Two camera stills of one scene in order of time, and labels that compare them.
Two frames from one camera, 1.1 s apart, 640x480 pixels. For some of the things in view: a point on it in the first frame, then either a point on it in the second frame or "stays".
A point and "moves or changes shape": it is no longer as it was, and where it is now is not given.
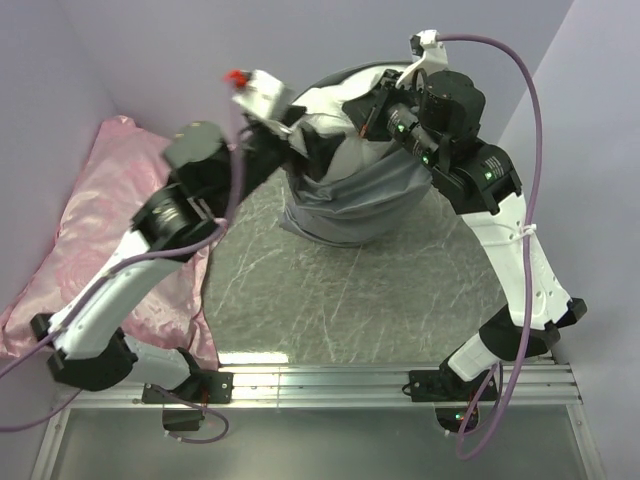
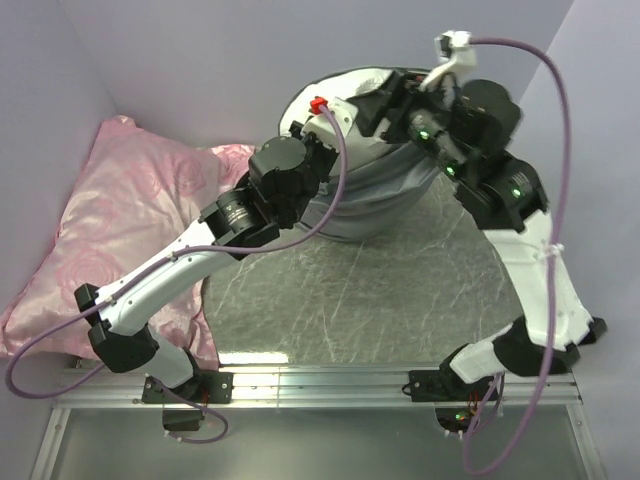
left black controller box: (182, 419) stays
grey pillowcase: (367, 207) moves or changes shape
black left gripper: (280, 134) → (330, 153)
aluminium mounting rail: (524, 385) stays
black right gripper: (367, 112) stays
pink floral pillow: (96, 225) stays
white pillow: (323, 109) moves or changes shape
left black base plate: (200, 387) stays
